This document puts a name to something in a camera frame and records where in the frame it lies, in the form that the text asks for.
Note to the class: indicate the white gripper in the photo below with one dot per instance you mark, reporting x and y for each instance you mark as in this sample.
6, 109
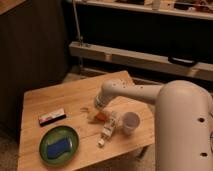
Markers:
99, 104

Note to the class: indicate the orange pepper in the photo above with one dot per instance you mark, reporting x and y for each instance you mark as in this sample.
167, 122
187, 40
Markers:
93, 114

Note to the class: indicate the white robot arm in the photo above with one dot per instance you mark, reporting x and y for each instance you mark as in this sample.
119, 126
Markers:
182, 129

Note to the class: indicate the white ceramic cup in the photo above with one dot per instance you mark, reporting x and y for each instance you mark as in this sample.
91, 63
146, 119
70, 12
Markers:
130, 122

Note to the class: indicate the white plastic bottle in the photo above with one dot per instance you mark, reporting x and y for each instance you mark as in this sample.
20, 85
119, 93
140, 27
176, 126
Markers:
108, 129

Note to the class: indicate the wooden table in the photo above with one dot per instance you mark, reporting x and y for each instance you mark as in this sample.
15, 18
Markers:
72, 96

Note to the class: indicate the green plate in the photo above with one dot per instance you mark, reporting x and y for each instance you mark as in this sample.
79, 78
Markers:
54, 135

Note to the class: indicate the blue sponge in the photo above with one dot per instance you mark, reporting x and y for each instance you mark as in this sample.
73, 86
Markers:
57, 148

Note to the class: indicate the metal pole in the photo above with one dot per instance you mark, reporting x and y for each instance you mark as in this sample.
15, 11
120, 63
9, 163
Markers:
79, 37

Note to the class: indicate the black handle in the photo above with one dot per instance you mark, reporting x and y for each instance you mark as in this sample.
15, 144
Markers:
182, 62

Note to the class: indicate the white shelf rail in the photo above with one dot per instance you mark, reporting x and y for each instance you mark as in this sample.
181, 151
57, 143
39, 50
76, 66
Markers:
140, 60

